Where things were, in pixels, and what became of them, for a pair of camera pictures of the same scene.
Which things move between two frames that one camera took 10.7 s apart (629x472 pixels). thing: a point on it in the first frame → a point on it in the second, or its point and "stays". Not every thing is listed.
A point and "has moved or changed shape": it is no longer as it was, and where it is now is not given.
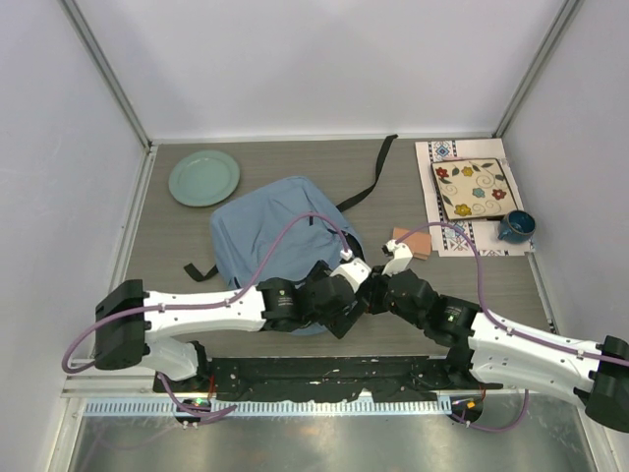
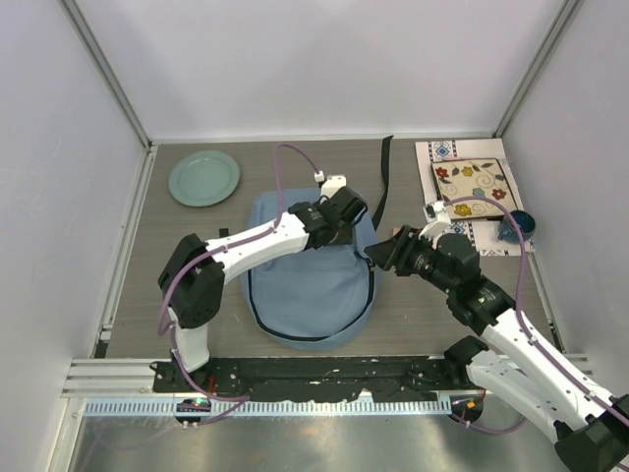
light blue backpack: x=250 y=213 has moved or changed shape
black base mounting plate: x=327 y=376 stays
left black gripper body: x=339 y=322 → x=342 y=232
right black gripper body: x=380 y=299 → x=420 y=258
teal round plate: x=203 y=178 stays
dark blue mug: x=517 y=226 stays
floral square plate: x=473 y=188 stays
